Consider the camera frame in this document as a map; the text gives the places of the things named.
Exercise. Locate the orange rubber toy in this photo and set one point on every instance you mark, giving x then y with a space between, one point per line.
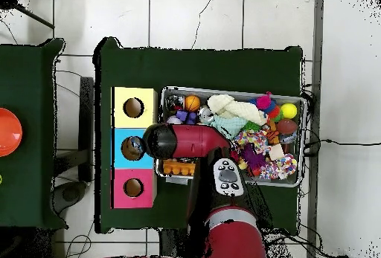
178 167

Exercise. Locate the clear plastic packet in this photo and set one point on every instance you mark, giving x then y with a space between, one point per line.
132 146

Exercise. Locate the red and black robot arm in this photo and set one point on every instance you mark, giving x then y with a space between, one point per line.
196 141

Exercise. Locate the wooden box with three holes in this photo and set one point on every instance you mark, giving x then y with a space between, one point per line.
119 126

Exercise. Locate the clear mesh bin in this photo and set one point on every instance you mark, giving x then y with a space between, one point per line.
280 182

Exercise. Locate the white ball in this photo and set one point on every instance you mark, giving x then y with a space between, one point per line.
174 120

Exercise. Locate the silver can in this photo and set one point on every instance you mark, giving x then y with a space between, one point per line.
205 114

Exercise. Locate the small orange basketball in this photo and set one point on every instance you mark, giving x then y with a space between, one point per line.
191 103

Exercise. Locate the mint green cloth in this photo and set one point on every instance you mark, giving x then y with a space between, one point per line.
229 124

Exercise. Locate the cream yellow cloth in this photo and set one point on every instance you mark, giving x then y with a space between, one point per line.
238 109

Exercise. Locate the polka dot cloth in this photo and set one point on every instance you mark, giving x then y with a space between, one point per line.
253 142

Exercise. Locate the pink spiky ball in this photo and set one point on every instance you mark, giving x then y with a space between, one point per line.
263 101

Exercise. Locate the brown toy football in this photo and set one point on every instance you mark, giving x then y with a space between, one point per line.
286 127

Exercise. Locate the green side table cloth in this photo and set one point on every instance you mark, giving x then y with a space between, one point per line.
36 79

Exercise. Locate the orange disc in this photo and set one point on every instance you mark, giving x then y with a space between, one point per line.
9 132

